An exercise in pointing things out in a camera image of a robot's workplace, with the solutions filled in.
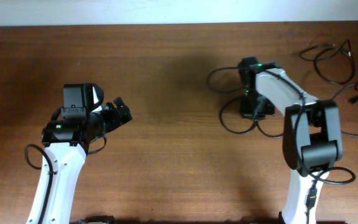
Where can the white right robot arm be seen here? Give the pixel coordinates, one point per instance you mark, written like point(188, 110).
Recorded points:
point(312, 141)

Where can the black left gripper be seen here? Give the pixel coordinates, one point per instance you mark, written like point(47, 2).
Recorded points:
point(116, 121)

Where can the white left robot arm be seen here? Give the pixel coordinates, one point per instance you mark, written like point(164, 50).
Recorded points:
point(83, 119)

